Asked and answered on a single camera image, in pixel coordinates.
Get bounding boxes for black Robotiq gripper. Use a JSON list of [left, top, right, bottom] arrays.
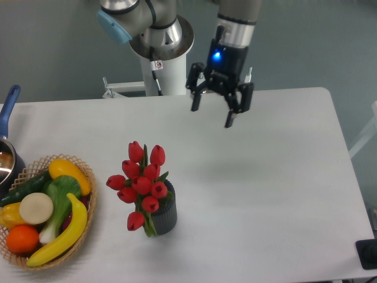
[[186, 40, 254, 128]]

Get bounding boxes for red tulip bouquet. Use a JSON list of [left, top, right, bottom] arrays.
[[106, 141, 168, 231]]

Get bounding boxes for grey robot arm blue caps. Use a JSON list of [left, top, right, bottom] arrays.
[[97, 1, 262, 127]]

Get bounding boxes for dark grey ribbed vase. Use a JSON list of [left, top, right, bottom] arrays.
[[135, 180, 177, 237]]

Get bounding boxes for red vegetable in basket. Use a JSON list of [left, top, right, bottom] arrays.
[[61, 196, 89, 232]]

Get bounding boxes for yellow squash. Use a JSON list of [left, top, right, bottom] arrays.
[[48, 159, 91, 196]]

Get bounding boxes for green bok choy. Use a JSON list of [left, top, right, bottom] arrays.
[[39, 175, 81, 245]]

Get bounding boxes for yellow banana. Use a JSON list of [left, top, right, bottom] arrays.
[[27, 193, 88, 267]]

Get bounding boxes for green cucumber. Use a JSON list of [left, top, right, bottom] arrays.
[[1, 171, 52, 208]]

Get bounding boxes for beige round bun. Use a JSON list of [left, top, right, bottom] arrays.
[[19, 193, 54, 225]]

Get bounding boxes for black device at edge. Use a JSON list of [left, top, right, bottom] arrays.
[[355, 239, 377, 270]]

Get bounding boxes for yellow bell pepper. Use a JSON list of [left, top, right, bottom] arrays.
[[0, 202, 26, 229]]

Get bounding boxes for orange fruit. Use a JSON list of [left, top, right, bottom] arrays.
[[6, 225, 39, 254]]

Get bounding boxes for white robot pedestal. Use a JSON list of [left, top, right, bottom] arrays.
[[102, 54, 189, 98]]

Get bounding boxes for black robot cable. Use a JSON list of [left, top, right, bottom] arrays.
[[148, 47, 164, 97]]

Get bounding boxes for white frame at right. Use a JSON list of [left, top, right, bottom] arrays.
[[348, 101, 376, 159]]

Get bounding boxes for blue handled saucepan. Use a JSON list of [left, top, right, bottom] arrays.
[[1, 85, 25, 198]]

